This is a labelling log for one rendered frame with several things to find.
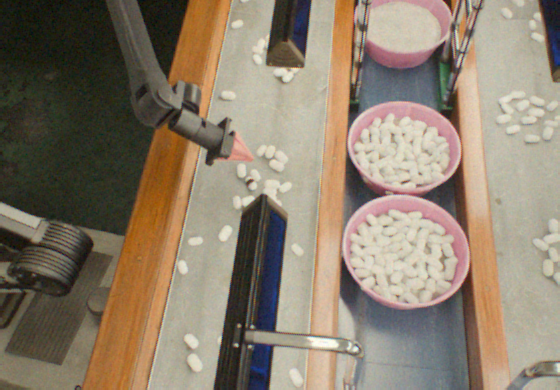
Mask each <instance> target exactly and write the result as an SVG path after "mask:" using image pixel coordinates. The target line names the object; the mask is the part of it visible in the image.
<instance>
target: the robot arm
mask: <svg viewBox="0 0 560 390"><path fill-rule="evenodd" d="M106 2H107V5H108V9H109V12H110V14H111V17H112V21H113V23H114V27H115V32H116V35H117V38H118V41H119V44H120V47H121V50H122V53H123V55H124V59H125V62H126V64H127V68H128V76H129V87H130V90H131V93H132V96H131V97H130V101H131V103H132V107H133V110H134V112H135V115H136V117H137V118H138V120H139V122H141V123H142V124H144V125H147V126H148V127H151V126H152V127H154V128H155V129H156V130H159V129H161V128H162V127H163V125H165V124H166V123H167V122H168V121H169V120H170V122H169V125H168V129H169V130H170V131H171V132H173V133H177V134H178V135H180V136H181V137H183V138H185V139H186V140H190V141H192V142H193V143H195V144H196V145H198V146H200V147H203V148H205V149H207V150H208V152H207V155H206V160H205V164H206V165H208V166H209V167H211V166H212V165H213V164H214V163H215V159H216V160H218V161H249V162H250V161H253V160H254V156H253V155H252V154H251V153H250V150H249V149H248V148H247V147H246V145H245V144H244V142H243V139H242V138H241V136H240V134H239V133H237V132H236V131H235V130H233V131H231V132H230V133H229V126H230V121H232V119H230V118H229V117H226V118H225V119H224V120H222V121H221V122H220V123H218V124H217V125H215V124H213V123H212V122H210V121H208V120H207V119H204V118H202V117H200V116H199V114H200V104H201V98H202V91H201V90H200V88H199V86H197V85H195V84H193V83H184V82H183V81H178V82H177V83H176V84H175V85H174V86H173V87H172V88H171V86H170V84H168V82H167V80H166V76H165V74H163V73H162V71H161V70H160V66H159V64H158V62H157V59H156V57H155V54H154V51H153V49H152V46H151V43H150V38H149V35H148V33H147V30H146V27H145V25H144V22H143V18H142V16H141V13H140V10H139V7H138V2H137V0H106Z"/></svg>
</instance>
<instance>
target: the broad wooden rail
mask: <svg viewBox="0 0 560 390"><path fill-rule="evenodd" d="M231 5H232V0H189V1H188V3H187V11H186V13H185V17H184V20H183V23H182V27H181V33H180V36H179V40H178V43H177V46H176V50H175V56H174V59H173V62H172V66H171V69H170V72H169V75H168V76H169V79H168V84H170V86H171V88H172V87H173V86H174V85H175V84H176V83H177V82H178V81H183V82H184V83H193V84H195V85H197V86H199V88H200V90H201V91H202V98H201V104H200V114H199V116H200V117H202V118H204V119H207V115H208V111H209V107H210V103H211V98H212V95H213V91H214V83H215V78H216V75H217V70H218V66H219V62H220V54H221V50H222V46H223V41H224V38H225V33H226V25H227V21H228V17H229V13H230V8H231ZM169 122H170V120H169V121H168V122H167V123H166V124H165V125H163V127H162V128H161V129H159V130H156V129H155V130H154V133H153V137H152V140H151V143H150V147H149V150H148V156H147V160H146V162H145V166H144V169H143V172H142V175H141V179H140V185H139V189H138V191H137V195H136V198H135V201H134V204H133V208H132V214H131V218H130V220H129V224H128V227H127V230H126V233H125V237H124V240H123V243H122V249H121V253H120V256H119V259H118V263H117V266H116V269H115V272H114V276H113V279H112V282H111V286H110V289H109V296H108V298H107V302H106V305H105V308H104V312H103V315H102V318H101V322H100V324H99V328H98V332H97V334H96V338H95V341H94V344H93V348H92V352H91V357H90V361H89V364H88V368H87V371H86V374H85V378H84V381H83V384H82V388H81V390H148V386H149V381H150V377H151V369H152V365H153V360H154V357H155V352H156V348H157V344H158V340H159V335H160V332H161V327H162V323H163V319H164V315H165V311H166V302H167V299H168V294H169V290H170V286H171V282H172V277H173V274H174V269H175V266H176V261H177V253H178V249H179V245H180V241H181V237H182V232H183V229H184V224H185V221H186V212H187V209H188V204H189V200H190V196H191V192H192V188H193V184H194V176H195V172H196V168H197V164H198V160H199V155H200V152H201V147H200V146H198V145H196V144H195V143H193V142H192V141H190V140H186V139H185V138H183V137H181V136H180V135H178V134H177V133H173V132H171V131H170V130H169V129H168V125H169Z"/></svg>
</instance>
